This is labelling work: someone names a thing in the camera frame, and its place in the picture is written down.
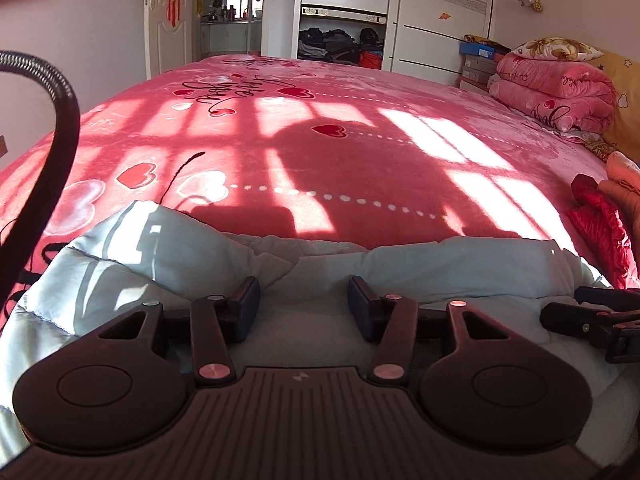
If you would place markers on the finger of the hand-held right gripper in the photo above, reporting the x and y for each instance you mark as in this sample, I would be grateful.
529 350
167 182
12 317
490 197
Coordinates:
607 296
615 332

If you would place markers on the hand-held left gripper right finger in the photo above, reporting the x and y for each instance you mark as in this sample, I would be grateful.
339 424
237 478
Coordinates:
360 306

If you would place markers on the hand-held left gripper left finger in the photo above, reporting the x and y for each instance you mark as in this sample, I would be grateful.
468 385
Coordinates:
248 306

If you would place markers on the light blue down jacket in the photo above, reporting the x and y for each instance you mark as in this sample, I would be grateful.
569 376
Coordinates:
150 245

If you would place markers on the pile of dark clothes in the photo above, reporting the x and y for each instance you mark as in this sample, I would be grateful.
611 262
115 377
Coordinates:
335 42

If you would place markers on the red down jacket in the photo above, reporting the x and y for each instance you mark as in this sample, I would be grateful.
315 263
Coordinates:
602 230

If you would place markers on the pink heart print blanket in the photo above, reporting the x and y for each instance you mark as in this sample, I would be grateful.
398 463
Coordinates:
350 160

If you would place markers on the yellow star print cloth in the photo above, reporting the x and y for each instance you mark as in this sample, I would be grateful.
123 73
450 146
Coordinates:
625 95

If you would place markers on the folded pink quilt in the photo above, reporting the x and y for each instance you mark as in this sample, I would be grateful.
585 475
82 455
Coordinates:
555 90

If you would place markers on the floral pillow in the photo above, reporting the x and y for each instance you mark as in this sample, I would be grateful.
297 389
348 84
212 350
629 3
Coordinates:
555 49

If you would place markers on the grey shoebox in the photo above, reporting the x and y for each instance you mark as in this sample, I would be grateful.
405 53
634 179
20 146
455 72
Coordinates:
477 65

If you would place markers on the white door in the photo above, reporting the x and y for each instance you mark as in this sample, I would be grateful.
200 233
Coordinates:
162 50

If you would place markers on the kitchen counter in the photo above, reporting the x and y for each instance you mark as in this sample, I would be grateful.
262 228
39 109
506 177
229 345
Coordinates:
227 35

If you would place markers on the white wardrobe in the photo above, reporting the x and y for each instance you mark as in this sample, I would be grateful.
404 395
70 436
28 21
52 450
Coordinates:
435 15

